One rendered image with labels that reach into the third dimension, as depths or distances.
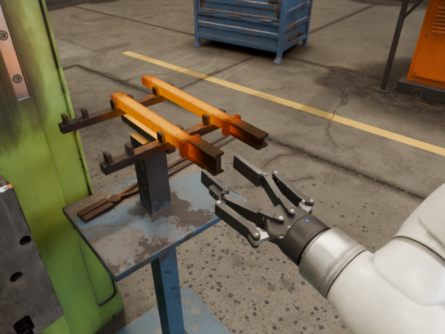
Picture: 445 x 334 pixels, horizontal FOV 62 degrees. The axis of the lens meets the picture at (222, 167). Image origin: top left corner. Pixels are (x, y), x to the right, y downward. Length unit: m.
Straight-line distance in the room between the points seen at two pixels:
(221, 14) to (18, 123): 3.67
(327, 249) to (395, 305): 0.10
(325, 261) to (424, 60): 3.32
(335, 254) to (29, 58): 0.82
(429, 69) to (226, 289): 2.75
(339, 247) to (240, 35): 4.02
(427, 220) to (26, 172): 0.93
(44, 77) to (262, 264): 1.24
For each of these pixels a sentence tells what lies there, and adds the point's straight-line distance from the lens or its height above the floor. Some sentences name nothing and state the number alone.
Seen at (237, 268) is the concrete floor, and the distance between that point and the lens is 1.79.
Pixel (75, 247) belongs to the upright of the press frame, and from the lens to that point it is 1.32.
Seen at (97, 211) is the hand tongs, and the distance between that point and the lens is 1.01.
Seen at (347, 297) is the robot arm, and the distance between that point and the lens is 0.52.
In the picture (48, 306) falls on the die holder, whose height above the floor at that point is 0.54.
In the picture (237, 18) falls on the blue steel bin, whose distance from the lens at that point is 4.41.
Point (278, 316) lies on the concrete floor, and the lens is 1.66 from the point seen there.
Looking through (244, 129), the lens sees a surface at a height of 1.00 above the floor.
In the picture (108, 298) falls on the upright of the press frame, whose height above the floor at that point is 0.13.
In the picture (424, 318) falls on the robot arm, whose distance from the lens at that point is 0.51.
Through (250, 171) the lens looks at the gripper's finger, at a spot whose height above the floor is 0.98.
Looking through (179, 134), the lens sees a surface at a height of 1.00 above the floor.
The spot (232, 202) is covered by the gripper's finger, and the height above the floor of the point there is 0.98.
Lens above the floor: 1.37
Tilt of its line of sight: 35 degrees down
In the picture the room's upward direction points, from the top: straight up
